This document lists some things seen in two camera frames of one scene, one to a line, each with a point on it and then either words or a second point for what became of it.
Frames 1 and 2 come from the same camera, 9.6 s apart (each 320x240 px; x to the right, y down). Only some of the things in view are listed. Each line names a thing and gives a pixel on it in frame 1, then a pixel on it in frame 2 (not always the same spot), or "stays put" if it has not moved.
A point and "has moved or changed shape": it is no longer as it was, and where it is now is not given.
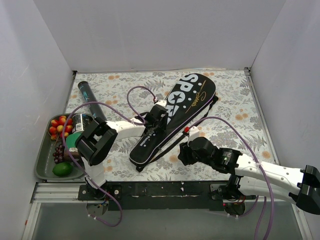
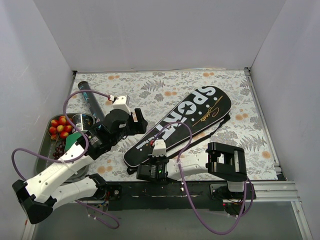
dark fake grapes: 59,154 stays put
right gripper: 186,155 → 141,172
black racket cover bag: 190,102 has moved or changed shape
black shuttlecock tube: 90,96 stays put
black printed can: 80,122 stays put
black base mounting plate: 168,196 stays put
